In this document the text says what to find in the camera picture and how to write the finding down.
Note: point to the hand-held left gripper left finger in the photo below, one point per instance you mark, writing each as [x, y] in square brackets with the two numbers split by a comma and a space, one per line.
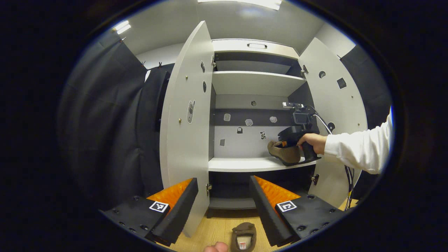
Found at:
[182, 213]

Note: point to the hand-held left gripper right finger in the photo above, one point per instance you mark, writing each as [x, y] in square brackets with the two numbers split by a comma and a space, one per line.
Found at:
[264, 210]

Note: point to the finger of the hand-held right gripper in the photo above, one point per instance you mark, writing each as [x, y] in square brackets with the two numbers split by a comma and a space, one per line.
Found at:
[284, 143]

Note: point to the brown suede shoe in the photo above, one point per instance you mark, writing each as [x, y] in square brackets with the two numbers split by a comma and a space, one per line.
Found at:
[243, 229]
[285, 154]

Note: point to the white shoe cabinet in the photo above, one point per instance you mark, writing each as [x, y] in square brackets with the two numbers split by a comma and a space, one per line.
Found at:
[241, 145]

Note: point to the white shoe cabinet door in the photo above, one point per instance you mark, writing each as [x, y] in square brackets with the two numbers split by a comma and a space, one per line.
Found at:
[346, 105]
[185, 157]

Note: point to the black backdrop cloth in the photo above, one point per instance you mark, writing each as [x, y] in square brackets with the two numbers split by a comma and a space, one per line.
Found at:
[371, 87]
[105, 122]

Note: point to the ceiling light panel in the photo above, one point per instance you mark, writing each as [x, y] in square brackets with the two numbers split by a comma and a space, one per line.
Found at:
[121, 27]
[245, 3]

